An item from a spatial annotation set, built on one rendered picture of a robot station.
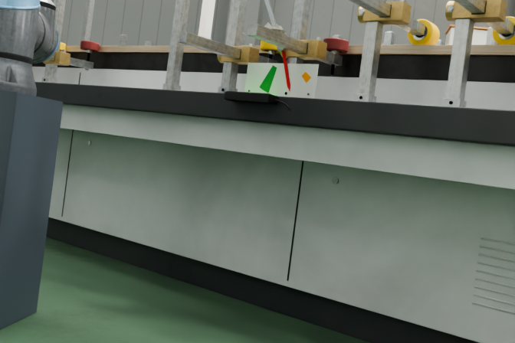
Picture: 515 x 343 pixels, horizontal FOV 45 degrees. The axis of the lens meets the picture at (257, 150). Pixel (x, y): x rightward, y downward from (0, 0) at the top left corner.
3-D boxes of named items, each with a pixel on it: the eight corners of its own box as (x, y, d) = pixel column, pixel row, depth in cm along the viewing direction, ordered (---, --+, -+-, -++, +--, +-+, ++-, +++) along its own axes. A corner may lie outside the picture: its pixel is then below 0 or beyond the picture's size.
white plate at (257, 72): (313, 98, 178) (317, 63, 178) (243, 94, 194) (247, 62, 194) (314, 99, 178) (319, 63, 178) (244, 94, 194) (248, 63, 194)
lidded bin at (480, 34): (487, 61, 578) (491, 36, 578) (496, 55, 543) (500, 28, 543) (441, 57, 584) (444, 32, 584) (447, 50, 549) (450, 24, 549)
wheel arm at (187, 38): (185, 45, 177) (188, 30, 177) (177, 45, 179) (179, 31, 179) (276, 72, 211) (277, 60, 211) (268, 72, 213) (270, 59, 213)
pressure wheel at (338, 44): (336, 73, 190) (341, 35, 190) (314, 73, 195) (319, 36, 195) (349, 77, 196) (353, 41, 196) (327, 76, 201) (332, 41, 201)
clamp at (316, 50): (316, 57, 179) (318, 39, 179) (278, 57, 187) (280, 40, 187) (326, 60, 183) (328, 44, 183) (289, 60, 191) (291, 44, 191)
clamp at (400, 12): (400, 19, 163) (402, 0, 163) (355, 21, 171) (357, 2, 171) (410, 24, 168) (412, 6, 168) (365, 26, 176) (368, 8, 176)
